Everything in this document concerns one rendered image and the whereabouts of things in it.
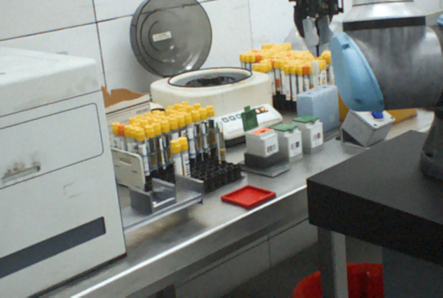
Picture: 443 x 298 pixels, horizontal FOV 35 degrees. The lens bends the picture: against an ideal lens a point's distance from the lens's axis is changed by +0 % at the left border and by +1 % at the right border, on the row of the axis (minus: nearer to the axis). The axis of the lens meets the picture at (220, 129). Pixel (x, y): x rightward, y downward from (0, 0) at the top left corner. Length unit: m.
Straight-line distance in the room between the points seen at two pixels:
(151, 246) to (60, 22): 0.75
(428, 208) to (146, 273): 0.41
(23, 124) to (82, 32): 0.81
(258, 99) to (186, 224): 0.52
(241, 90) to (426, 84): 0.63
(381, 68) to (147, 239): 0.44
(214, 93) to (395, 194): 0.60
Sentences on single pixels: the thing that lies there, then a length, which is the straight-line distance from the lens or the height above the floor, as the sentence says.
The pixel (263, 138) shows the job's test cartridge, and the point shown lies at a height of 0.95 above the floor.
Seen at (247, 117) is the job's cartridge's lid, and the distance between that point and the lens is 1.33.
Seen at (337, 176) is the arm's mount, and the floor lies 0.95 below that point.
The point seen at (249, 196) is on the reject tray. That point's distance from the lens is 1.22.
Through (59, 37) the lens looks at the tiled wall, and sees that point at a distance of 1.68.
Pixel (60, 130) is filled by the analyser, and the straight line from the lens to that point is 0.95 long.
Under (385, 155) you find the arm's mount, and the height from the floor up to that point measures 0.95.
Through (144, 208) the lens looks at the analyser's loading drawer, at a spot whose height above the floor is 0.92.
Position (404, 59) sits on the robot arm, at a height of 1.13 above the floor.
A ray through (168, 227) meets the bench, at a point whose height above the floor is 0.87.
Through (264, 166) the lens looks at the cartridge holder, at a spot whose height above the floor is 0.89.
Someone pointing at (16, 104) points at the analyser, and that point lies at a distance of 0.92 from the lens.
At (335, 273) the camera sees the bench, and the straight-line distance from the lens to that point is 1.43.
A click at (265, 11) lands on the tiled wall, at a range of 2.11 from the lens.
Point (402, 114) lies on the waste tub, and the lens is 1.60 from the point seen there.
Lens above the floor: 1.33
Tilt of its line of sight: 16 degrees down
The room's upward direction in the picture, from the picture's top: 6 degrees counter-clockwise
